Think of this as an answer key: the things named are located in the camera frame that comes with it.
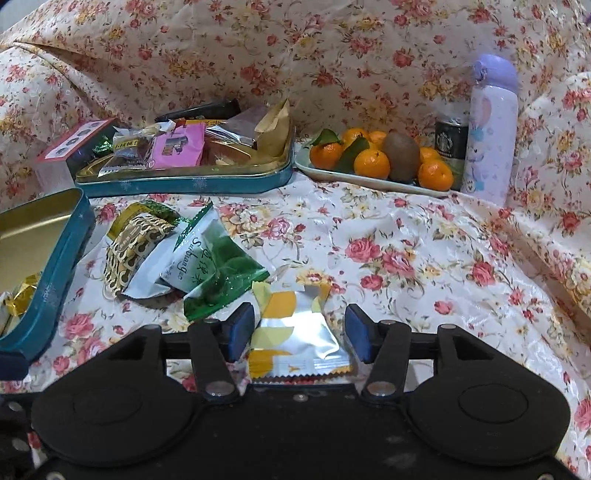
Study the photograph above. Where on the dark green snack packet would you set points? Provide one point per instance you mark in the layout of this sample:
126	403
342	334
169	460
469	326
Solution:
207	305

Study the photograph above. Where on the gold patterned snack packet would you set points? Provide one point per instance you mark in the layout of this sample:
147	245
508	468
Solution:
129	251

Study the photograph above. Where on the orange snack packet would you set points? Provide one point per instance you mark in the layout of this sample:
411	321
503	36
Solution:
203	122

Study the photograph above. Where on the white packet yellow label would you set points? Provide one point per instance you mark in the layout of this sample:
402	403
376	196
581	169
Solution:
134	138

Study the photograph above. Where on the purple white thermos bottle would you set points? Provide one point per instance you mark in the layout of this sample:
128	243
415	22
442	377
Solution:
491	138

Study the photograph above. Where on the dark drink can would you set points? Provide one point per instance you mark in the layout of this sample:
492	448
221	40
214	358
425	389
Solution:
452	141

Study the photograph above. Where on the white fruit plate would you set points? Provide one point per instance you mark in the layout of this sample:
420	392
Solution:
332	176

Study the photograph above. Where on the teal tin tray with sweets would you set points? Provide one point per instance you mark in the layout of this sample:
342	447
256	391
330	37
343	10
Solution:
207	182

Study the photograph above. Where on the gold foil snack packet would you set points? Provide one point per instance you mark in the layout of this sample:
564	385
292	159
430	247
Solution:
23	295

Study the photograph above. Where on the teal tin tray gold inside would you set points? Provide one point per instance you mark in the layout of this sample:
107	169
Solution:
51	277

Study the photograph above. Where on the dark clear snack packet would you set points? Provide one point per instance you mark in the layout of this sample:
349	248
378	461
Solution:
124	160

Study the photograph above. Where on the red box with pictures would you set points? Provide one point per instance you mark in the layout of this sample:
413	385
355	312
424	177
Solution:
60	154

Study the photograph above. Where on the pink snack packet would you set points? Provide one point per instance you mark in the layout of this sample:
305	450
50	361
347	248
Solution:
178	147

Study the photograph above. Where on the yellow green snack packet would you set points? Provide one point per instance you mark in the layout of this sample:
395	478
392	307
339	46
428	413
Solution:
152	213

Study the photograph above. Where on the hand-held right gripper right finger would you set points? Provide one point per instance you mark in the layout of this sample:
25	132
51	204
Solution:
360	334

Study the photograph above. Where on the green white snack packet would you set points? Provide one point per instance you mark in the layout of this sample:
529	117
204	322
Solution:
207	249

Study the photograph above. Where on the green foil candy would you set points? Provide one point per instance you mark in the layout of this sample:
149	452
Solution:
104	147

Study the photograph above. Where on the brown kiwi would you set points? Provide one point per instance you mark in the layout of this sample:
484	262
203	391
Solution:
401	157

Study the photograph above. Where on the floral printed blanket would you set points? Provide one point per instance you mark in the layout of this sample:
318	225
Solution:
415	258

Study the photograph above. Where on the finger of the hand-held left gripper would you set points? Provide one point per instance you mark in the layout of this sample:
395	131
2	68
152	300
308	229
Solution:
11	367

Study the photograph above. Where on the silver yellow snack packet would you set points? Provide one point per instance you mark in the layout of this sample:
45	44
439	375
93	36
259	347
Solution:
295	337

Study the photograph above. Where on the black snack packet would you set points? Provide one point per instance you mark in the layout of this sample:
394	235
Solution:
198	110

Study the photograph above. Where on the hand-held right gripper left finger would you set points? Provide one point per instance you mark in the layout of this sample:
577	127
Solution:
238	333

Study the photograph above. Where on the tangerine with leaf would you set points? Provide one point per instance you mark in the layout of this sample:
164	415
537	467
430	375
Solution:
373	165
325	154

